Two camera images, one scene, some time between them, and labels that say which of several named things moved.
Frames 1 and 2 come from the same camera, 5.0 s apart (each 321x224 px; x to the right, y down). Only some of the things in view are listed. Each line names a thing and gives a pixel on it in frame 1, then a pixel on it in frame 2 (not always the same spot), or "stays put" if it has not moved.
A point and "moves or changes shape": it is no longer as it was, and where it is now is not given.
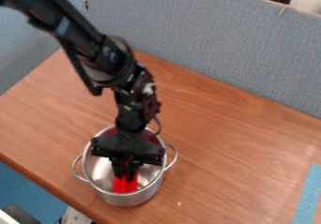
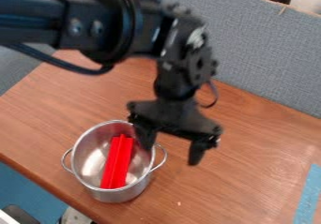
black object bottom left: x=17 y=214 stays put
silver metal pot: x=92 y=169 moves or changes shape
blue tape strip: x=310 y=196 stays put
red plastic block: x=121 y=186 moves or changes shape
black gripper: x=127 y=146 → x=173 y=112
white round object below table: x=74 y=217 stays put
